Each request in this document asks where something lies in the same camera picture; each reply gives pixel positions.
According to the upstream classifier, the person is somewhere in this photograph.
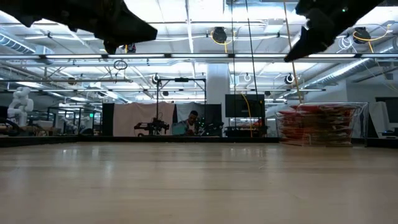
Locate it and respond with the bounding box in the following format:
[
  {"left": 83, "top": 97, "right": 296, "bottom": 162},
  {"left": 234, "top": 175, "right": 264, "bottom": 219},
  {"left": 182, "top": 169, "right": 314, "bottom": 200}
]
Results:
[{"left": 178, "top": 110, "right": 200, "bottom": 136}]

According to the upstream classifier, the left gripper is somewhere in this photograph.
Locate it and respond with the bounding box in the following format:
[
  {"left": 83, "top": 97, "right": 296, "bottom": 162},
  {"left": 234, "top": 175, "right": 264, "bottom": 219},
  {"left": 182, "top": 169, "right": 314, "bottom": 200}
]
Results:
[{"left": 63, "top": 0, "right": 159, "bottom": 55}]

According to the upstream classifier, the thin black hanging cable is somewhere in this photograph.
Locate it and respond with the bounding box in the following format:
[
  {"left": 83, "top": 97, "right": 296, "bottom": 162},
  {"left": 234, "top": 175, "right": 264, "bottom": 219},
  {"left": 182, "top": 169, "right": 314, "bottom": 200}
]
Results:
[{"left": 231, "top": 0, "right": 238, "bottom": 138}]

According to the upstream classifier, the silver ventilation duct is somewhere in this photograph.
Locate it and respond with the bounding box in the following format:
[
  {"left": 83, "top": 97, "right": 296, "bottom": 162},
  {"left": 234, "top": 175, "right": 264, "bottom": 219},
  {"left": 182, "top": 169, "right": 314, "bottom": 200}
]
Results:
[
  {"left": 0, "top": 32, "right": 38, "bottom": 55},
  {"left": 304, "top": 37, "right": 398, "bottom": 91}
]

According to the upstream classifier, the grey cloth sheet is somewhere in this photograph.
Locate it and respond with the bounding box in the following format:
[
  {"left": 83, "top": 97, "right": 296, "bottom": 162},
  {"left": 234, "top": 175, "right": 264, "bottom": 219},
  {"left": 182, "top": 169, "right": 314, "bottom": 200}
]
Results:
[{"left": 175, "top": 102, "right": 206, "bottom": 131}]

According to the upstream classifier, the long ceiling light rail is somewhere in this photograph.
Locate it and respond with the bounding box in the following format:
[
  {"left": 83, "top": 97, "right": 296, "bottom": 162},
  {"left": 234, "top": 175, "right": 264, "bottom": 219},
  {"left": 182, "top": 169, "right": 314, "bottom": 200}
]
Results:
[{"left": 0, "top": 52, "right": 398, "bottom": 60}]

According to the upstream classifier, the black partition panel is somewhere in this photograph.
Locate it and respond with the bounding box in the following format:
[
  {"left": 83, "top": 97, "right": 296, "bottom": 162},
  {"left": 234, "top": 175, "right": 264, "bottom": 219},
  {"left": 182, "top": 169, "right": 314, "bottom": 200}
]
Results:
[{"left": 101, "top": 102, "right": 115, "bottom": 137}]

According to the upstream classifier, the black cable with loop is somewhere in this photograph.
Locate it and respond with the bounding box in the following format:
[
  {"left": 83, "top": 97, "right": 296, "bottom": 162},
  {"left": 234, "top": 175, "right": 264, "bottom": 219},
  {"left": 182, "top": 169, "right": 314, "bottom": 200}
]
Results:
[{"left": 245, "top": 0, "right": 259, "bottom": 138}]

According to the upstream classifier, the white board panel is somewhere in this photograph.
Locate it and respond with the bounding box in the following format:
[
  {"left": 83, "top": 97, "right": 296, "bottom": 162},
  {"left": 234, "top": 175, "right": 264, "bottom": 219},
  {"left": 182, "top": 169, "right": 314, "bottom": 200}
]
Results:
[{"left": 369, "top": 101, "right": 389, "bottom": 138}]

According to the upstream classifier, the beige fabric partition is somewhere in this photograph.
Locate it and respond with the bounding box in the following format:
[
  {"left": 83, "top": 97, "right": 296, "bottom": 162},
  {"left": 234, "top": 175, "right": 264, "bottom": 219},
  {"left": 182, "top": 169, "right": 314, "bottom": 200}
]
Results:
[{"left": 112, "top": 101, "right": 176, "bottom": 137}]

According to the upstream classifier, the clear plastic basket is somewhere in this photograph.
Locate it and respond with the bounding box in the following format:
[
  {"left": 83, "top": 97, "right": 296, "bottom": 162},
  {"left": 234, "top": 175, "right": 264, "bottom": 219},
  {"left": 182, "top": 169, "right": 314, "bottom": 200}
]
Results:
[{"left": 275, "top": 101, "right": 370, "bottom": 147}]

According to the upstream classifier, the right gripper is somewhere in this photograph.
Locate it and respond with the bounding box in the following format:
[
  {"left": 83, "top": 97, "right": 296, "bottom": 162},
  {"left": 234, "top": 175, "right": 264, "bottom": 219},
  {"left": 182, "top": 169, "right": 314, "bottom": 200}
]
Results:
[{"left": 283, "top": 0, "right": 346, "bottom": 62}]

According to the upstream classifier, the teal box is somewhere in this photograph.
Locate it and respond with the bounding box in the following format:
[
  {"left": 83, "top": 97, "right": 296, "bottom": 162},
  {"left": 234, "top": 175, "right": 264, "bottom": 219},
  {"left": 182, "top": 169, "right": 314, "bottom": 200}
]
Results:
[{"left": 172, "top": 121, "right": 187, "bottom": 136}]

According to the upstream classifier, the black workstation frame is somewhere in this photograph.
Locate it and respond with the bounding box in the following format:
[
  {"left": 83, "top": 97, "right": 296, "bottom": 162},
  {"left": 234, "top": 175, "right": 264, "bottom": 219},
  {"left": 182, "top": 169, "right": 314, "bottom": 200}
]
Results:
[{"left": 155, "top": 77, "right": 208, "bottom": 138}]

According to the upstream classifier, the black monitor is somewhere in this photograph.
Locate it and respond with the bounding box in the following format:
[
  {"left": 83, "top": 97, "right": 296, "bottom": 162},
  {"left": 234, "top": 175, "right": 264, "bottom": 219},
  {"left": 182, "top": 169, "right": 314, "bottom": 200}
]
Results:
[
  {"left": 224, "top": 93, "right": 266, "bottom": 118},
  {"left": 375, "top": 96, "right": 398, "bottom": 124}
]

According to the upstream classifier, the black ceiling cable reel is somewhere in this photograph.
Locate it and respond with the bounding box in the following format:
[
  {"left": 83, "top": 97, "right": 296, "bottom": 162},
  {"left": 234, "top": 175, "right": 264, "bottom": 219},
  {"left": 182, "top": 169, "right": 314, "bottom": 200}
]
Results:
[
  {"left": 213, "top": 26, "right": 228, "bottom": 44},
  {"left": 353, "top": 26, "right": 373, "bottom": 44}
]

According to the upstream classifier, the white robot figure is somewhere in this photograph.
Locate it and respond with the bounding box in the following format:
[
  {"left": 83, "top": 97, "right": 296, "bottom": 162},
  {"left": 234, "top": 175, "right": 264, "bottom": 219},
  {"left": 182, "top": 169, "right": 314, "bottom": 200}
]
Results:
[{"left": 6, "top": 86, "right": 35, "bottom": 127}]

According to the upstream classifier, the yellow cable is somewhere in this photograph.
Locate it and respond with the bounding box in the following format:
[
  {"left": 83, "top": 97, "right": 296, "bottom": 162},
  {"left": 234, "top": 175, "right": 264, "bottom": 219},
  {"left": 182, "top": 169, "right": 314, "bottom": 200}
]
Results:
[{"left": 282, "top": 0, "right": 304, "bottom": 104}]

